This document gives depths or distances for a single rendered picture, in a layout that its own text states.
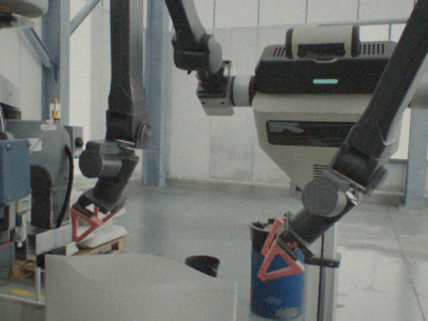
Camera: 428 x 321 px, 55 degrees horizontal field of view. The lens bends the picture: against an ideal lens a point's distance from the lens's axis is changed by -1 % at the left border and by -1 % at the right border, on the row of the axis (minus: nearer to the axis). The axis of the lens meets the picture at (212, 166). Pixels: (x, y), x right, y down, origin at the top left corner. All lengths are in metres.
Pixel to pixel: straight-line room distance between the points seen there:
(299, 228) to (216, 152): 8.58
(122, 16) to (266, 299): 2.59
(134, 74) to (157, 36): 9.03
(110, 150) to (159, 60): 8.94
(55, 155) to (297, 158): 0.64
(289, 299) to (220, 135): 6.51
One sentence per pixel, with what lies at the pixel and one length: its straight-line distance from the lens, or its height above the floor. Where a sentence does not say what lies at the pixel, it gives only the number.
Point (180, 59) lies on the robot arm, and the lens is 1.06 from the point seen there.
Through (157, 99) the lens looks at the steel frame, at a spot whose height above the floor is 2.01.
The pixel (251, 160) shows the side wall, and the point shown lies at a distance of 9.05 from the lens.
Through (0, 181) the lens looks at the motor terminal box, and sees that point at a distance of 0.63.
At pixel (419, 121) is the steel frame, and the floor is 1.63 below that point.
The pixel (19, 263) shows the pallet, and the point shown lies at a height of 0.14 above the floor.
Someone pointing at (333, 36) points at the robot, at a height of 1.54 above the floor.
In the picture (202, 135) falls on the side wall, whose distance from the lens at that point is 9.39.
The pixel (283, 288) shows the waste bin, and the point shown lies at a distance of 3.08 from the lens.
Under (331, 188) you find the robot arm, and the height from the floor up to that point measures 1.25.
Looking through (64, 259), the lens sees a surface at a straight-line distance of 1.02.
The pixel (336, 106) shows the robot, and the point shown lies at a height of 1.40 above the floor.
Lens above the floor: 1.33
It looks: 5 degrees down
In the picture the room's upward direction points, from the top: 2 degrees clockwise
